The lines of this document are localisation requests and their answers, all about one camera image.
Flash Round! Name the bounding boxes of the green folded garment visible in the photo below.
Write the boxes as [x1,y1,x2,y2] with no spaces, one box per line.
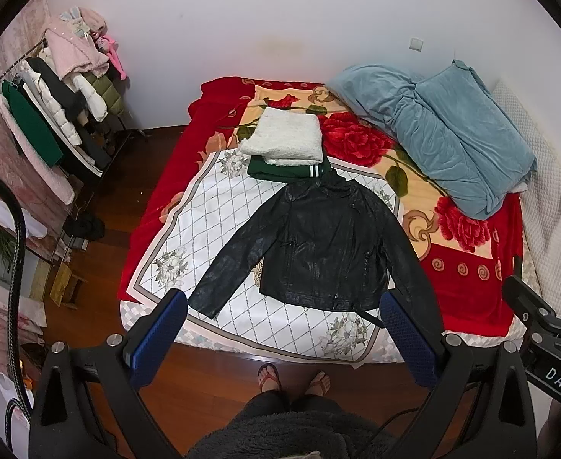
[247,155,333,184]

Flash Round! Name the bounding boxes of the pink floral curtain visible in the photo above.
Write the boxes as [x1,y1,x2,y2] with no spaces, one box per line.
[0,0,71,371]

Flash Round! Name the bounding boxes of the small wooden stool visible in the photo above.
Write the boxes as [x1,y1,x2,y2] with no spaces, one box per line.
[49,262,86,310]

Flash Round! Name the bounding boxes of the light blue duvet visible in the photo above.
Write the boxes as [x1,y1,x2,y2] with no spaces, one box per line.
[326,60,537,220]

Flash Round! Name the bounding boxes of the right foot in sandal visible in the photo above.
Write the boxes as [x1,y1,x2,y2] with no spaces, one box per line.
[304,371,331,397]

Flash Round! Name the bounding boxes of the red floral blanket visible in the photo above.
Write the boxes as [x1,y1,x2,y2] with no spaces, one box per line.
[120,77,523,367]

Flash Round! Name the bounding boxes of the white fluffy folded garment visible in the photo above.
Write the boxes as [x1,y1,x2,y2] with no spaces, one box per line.
[239,107,324,167]

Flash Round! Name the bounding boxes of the white quilted mattress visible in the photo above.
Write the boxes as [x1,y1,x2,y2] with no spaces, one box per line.
[492,81,561,317]

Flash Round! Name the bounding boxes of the black leather jacket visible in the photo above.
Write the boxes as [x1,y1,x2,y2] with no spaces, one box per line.
[188,171,441,318]

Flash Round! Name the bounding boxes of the black fleece person torso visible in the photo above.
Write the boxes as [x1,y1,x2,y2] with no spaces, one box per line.
[187,390,396,458]

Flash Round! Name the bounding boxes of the foot in sandal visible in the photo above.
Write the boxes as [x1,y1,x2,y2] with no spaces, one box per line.
[257,364,282,394]
[304,371,331,397]

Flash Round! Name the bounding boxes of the white wall switch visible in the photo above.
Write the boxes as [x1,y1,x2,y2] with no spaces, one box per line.
[409,37,424,52]

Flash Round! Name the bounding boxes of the black cable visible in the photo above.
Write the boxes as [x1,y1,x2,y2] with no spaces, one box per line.
[0,167,36,459]

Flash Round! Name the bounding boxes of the left foot in sandal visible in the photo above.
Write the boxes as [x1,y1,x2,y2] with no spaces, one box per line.
[257,364,282,394]

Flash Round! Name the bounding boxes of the clothes rack with garments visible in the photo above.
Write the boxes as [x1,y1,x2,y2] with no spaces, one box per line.
[0,6,128,205]

